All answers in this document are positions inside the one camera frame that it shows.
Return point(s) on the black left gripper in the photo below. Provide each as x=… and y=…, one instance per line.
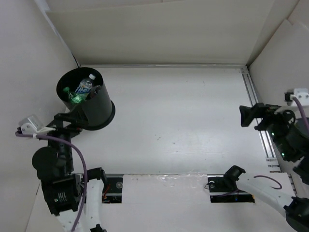
x=74, y=125

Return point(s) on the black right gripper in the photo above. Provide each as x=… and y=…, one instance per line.
x=259, y=109

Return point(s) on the green plastic soda bottle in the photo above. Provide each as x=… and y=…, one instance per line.
x=73, y=97

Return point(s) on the clear bottle blue green label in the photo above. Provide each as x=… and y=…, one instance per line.
x=85, y=86

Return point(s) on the clear bottle red label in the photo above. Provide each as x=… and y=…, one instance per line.
x=94, y=91

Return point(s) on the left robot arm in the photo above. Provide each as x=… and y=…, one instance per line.
x=72, y=192

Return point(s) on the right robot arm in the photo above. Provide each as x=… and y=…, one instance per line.
x=294, y=147

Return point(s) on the black plastic bin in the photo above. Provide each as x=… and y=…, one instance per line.
x=100, y=110

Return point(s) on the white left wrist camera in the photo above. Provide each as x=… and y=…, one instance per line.
x=32, y=125

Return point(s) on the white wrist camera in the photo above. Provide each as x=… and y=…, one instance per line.
x=32, y=125
x=302, y=95

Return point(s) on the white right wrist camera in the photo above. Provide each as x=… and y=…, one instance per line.
x=302, y=95

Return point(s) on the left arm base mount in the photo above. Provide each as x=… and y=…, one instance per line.
x=112, y=192

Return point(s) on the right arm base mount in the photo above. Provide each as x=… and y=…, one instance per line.
x=220, y=192

